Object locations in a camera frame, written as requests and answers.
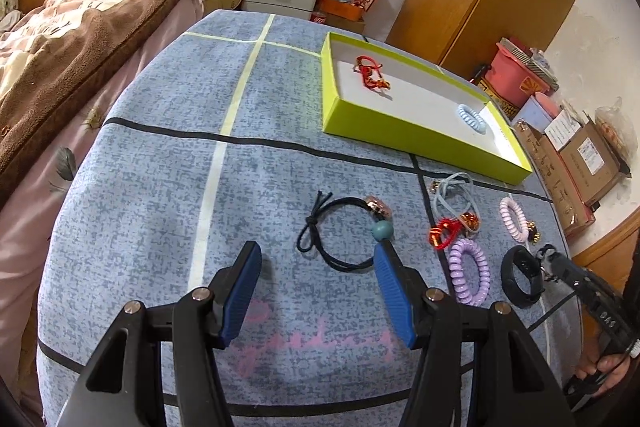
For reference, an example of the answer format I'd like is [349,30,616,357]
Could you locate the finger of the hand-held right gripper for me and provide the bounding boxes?
[536,244,560,282]

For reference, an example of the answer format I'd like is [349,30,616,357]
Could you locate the clear plastic bag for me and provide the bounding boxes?
[594,99,637,158]

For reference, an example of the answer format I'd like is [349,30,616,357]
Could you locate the pink plastic tub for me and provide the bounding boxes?
[487,41,553,110]

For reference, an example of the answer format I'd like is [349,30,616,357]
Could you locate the person's right hand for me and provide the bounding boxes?
[574,341,637,397]

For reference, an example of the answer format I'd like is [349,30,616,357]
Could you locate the orange box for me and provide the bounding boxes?
[317,0,366,22]

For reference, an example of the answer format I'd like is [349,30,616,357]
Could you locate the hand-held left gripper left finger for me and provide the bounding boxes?
[55,241,262,427]

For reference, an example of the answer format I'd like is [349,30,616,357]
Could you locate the brown fleece blanket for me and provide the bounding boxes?
[0,0,226,202]

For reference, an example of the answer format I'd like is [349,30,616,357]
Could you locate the green shallow cardboard box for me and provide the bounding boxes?
[321,32,533,186]

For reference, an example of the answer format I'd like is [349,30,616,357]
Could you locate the striped flat box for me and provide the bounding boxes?
[497,38,559,90]

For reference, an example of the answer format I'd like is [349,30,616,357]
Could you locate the black beaded hair tie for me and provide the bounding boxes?
[298,191,396,270]

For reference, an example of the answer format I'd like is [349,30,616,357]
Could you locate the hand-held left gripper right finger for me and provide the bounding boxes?
[372,241,581,427]

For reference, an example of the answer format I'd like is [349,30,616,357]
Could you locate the red braided bracelet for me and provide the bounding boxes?
[352,55,392,92]

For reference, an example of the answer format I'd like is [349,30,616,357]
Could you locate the brown cardboard boxes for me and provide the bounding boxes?
[512,117,632,238]

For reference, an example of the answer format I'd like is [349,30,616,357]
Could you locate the yellow patterned box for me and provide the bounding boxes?
[479,79,523,118]

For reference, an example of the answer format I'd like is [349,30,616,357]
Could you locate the pink spiral hair tie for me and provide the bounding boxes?
[499,197,543,244]

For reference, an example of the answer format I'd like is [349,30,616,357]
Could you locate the red knotted cord bracelet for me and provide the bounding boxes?
[426,213,481,253]

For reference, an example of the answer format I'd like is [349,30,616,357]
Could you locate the grey elastic hair tie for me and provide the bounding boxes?
[429,172,478,222]

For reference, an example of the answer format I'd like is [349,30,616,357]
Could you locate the purple spiral hair tie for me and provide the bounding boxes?
[448,238,490,306]

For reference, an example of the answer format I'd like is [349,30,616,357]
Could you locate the light blue spiral hair tie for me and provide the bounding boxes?
[457,103,488,135]

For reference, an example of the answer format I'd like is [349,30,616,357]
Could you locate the black wristband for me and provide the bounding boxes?
[501,245,546,309]

